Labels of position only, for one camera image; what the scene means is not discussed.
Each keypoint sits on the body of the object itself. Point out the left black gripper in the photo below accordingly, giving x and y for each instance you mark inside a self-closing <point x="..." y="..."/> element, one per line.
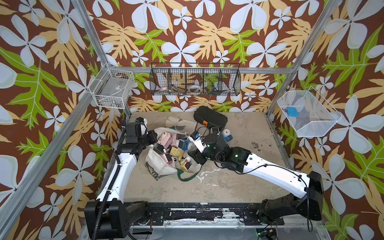
<point x="152" y="134"/>

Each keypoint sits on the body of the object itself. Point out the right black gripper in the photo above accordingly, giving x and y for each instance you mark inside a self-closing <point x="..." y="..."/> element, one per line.
<point x="197" y="156"/>

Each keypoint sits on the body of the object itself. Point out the blue pencil sharpener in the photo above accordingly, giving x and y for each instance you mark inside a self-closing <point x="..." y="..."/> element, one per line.
<point x="227" y="135"/>

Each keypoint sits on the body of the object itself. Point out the cream tote bag green handles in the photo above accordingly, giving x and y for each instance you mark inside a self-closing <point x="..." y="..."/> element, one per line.
<point x="160" y="163"/>

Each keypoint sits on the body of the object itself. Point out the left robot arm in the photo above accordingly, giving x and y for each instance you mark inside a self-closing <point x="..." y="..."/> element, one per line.
<point x="108" y="217"/>

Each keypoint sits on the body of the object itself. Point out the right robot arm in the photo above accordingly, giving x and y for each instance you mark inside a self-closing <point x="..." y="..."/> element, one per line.
<point x="305" y="190"/>

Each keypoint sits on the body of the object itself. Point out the large pink pencil sharpener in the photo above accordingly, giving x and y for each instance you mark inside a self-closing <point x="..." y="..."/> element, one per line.
<point x="168" y="140"/>

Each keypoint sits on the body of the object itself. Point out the yellow pencil sharpener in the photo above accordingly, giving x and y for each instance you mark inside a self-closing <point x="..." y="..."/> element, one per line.
<point x="176" y="152"/>

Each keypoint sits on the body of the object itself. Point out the black hard case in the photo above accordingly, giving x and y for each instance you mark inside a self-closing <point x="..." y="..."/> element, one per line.
<point x="210" y="118"/>

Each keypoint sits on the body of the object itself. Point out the cream work glove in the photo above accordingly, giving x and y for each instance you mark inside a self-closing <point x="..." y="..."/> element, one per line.
<point x="181" y="125"/>

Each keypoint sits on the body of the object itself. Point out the white tape roll in basket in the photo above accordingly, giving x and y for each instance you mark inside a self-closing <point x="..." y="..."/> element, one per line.
<point x="195" y="88"/>

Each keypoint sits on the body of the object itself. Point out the blue object in basket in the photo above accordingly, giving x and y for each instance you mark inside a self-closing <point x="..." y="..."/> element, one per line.
<point x="292" y="112"/>

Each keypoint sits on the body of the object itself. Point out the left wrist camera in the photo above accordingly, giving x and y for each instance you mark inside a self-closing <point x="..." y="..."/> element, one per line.
<point x="135" y="130"/>

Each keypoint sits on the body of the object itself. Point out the white wire basket left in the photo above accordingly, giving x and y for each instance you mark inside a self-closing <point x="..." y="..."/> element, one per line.
<point x="111" y="88"/>

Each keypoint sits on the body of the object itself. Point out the white wire basket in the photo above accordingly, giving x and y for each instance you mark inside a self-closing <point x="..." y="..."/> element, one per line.
<point x="111" y="88"/>
<point x="316" y="115"/>

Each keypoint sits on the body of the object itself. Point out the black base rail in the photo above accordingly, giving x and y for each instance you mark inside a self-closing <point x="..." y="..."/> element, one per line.
<point x="243" y="213"/>

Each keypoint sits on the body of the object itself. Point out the black wire basket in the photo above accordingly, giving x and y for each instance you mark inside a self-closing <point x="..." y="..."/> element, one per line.
<point x="216" y="79"/>

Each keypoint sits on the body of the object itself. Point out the white wire basket right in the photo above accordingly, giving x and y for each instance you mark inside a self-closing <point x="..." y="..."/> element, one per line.
<point x="316" y="115"/>

